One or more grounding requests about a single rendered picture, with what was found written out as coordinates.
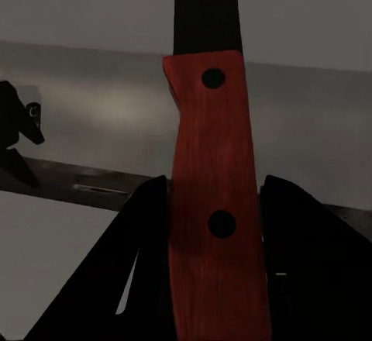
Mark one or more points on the parer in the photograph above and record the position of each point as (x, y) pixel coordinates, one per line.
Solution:
(215, 246)

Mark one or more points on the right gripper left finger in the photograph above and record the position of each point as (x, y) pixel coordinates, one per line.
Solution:
(85, 308)

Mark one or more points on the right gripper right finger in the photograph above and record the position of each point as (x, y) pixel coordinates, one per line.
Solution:
(328, 263)

